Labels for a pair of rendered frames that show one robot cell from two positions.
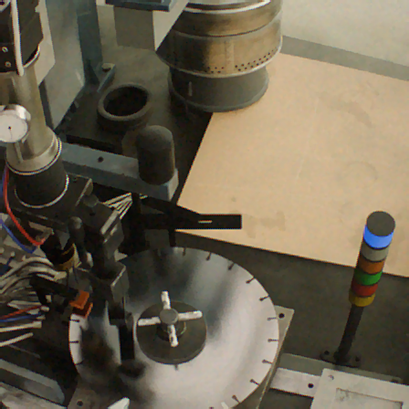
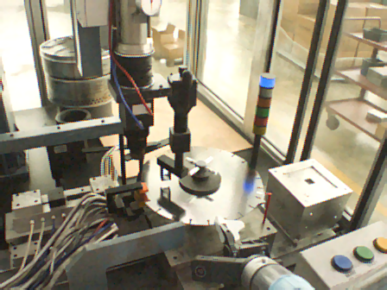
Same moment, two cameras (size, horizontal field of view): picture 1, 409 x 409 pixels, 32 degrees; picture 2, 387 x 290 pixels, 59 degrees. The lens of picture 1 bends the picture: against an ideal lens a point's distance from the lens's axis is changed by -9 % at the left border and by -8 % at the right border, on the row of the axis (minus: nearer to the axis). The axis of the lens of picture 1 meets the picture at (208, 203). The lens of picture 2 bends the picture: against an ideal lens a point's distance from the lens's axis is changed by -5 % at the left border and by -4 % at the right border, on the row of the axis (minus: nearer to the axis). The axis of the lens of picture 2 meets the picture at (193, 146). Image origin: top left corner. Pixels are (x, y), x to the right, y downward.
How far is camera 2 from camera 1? 0.77 m
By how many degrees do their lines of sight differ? 38
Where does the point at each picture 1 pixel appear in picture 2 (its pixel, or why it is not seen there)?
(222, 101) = not seen: hidden behind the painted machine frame
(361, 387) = (291, 168)
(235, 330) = (225, 166)
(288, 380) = not seen: hidden behind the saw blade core
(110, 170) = (113, 122)
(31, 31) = not seen: outside the picture
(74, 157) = (85, 125)
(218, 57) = (101, 91)
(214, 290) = (197, 157)
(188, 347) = (216, 179)
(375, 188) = (194, 129)
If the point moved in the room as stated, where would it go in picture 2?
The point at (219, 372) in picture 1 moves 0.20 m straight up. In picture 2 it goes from (239, 182) to (250, 114)
